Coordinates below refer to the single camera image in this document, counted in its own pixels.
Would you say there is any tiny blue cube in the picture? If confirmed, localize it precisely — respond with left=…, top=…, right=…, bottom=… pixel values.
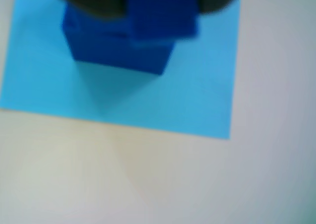
left=126, top=0, right=200, bottom=41

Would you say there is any small blue cube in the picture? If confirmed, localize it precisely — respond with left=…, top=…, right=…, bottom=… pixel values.
left=61, top=3, right=175, bottom=76

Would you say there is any blue square sheet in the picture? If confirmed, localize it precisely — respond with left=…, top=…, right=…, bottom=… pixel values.
left=0, top=0, right=242, bottom=140

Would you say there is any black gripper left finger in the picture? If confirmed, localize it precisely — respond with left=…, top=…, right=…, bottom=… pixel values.
left=45, top=0, right=130, bottom=21

